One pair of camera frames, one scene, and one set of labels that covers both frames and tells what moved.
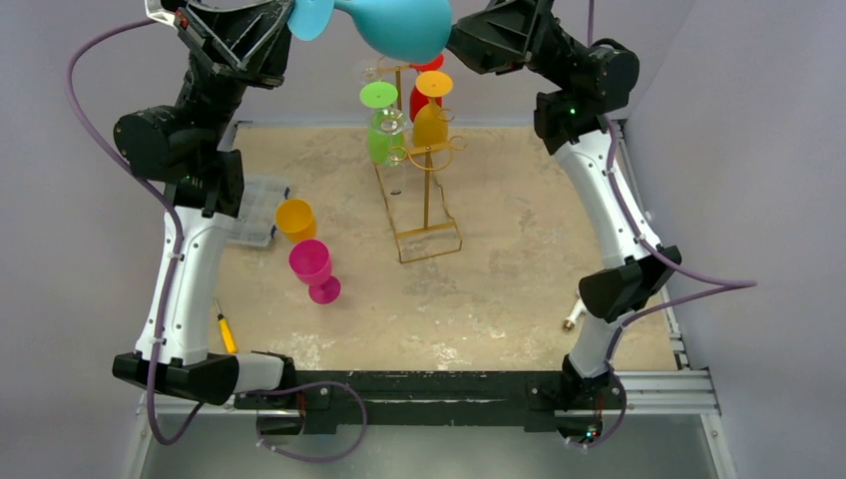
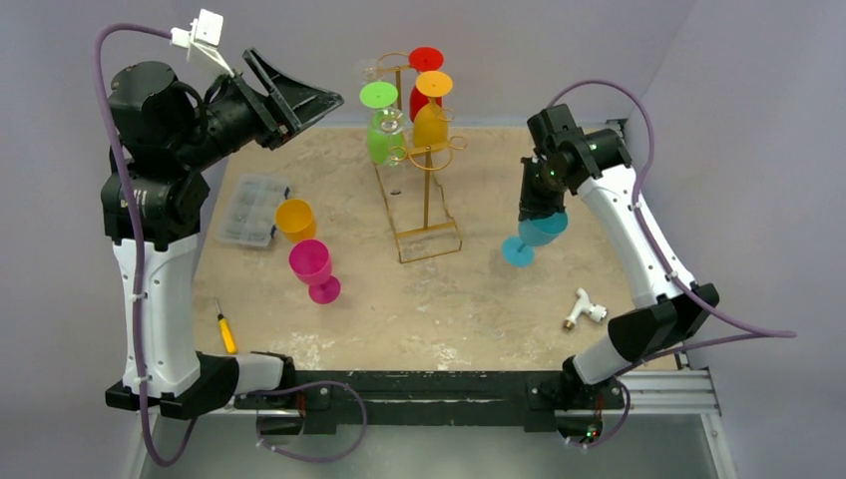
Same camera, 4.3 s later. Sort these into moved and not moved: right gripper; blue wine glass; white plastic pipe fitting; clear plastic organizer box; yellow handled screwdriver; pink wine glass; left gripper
Moved: left gripper; blue wine glass; right gripper
Not moved: white plastic pipe fitting; pink wine glass; yellow handled screwdriver; clear plastic organizer box
